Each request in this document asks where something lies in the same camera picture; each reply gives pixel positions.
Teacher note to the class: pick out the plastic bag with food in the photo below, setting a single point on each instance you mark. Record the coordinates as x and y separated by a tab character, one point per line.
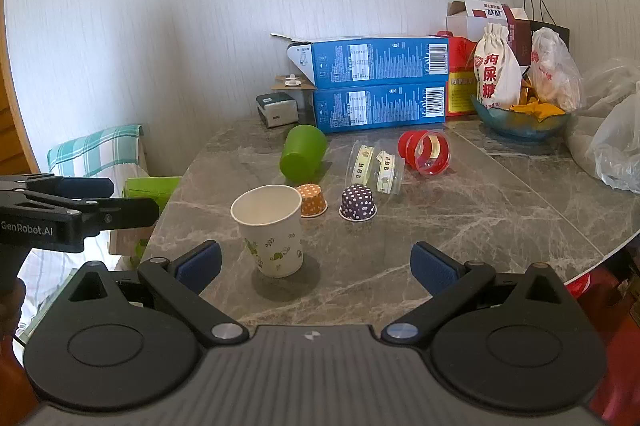
555	74

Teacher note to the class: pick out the blue cardboard box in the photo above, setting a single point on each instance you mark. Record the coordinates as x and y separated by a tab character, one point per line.
380	106

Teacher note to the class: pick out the green box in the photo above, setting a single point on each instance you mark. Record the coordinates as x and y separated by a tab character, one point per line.
150	192

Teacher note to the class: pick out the white plaid bed sheet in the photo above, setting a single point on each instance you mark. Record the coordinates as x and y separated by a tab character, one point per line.
45	281

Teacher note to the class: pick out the wooden door frame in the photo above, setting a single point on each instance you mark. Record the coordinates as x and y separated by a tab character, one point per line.
7	116

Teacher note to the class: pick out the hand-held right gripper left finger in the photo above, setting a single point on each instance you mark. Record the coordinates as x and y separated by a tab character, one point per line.
199	265

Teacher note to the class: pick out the clear plastic cup printed bands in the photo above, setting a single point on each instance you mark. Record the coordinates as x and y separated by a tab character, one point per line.
375	167

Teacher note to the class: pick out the orange snack packets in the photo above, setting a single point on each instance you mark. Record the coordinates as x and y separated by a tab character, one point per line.
540	110

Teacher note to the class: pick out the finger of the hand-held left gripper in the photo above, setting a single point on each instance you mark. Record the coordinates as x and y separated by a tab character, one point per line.
85	187
125	211

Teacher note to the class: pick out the black paper bag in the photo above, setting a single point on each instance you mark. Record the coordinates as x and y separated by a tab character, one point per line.
547	29

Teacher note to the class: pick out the person's left forearm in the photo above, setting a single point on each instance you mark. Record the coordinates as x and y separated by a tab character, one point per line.
12	381

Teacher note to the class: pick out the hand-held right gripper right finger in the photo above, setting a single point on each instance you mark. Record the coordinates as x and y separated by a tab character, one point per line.
434	268

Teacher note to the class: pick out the purple polka dot paper cup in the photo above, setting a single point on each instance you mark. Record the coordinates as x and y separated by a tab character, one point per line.
358	204

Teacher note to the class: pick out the blue cardboard box open flap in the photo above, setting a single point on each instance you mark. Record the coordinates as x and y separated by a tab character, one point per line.
370	61

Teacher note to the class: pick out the white and maroon carton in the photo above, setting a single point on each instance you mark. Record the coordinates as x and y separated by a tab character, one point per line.
500	14

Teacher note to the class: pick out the orange polka dot paper cup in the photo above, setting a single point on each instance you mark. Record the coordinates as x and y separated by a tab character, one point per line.
313	202

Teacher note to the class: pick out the small brown cardboard box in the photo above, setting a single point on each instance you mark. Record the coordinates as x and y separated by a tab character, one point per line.
300	96

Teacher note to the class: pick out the clear plastic bag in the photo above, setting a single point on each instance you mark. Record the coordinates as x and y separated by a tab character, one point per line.
612	131

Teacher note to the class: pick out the black and white device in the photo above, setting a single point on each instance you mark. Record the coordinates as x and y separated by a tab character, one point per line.
275	109

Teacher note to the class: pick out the teal plaid cushion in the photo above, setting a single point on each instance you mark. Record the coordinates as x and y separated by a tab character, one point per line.
95	151

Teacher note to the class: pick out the green plastic cup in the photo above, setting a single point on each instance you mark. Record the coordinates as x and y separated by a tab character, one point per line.
302	152

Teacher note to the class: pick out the red transparent plastic cup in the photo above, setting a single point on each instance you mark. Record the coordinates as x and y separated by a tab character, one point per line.
426	152

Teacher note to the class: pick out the blue glass bowl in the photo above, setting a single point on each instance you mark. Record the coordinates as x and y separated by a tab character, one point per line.
520	124

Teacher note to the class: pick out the red and yellow box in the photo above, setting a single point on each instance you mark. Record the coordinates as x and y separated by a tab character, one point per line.
459	76

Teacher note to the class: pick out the white paper cup green print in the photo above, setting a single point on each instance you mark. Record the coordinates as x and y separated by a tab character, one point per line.
272	231

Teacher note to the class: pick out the red plastic stool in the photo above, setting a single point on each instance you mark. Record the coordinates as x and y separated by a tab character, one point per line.
612	311

